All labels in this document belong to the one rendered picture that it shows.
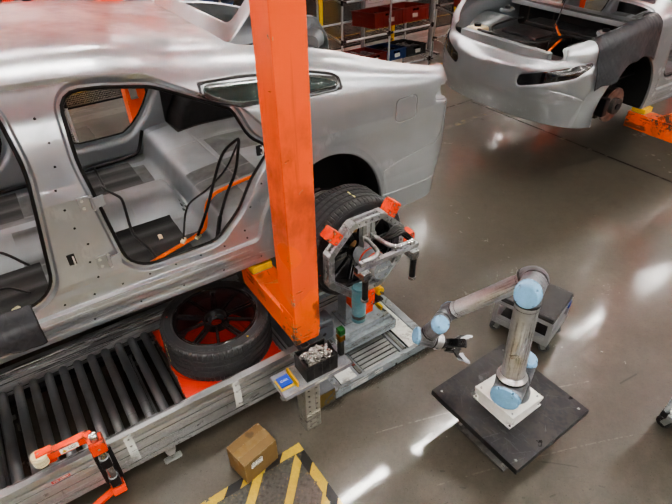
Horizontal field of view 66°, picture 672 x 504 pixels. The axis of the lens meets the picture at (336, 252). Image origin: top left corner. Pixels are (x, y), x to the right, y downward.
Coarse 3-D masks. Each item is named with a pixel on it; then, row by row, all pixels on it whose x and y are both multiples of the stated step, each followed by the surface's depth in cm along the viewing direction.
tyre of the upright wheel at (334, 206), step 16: (336, 192) 297; (352, 192) 297; (368, 192) 302; (320, 208) 293; (336, 208) 288; (352, 208) 287; (368, 208) 294; (320, 224) 288; (336, 224) 286; (320, 240) 286; (320, 256) 292; (320, 272) 298; (320, 288) 307
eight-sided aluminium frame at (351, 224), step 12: (360, 216) 288; (372, 216) 287; (384, 216) 292; (348, 228) 282; (396, 240) 313; (324, 252) 287; (336, 252) 285; (324, 264) 291; (324, 276) 297; (372, 276) 324; (336, 288) 301; (348, 288) 314; (372, 288) 321
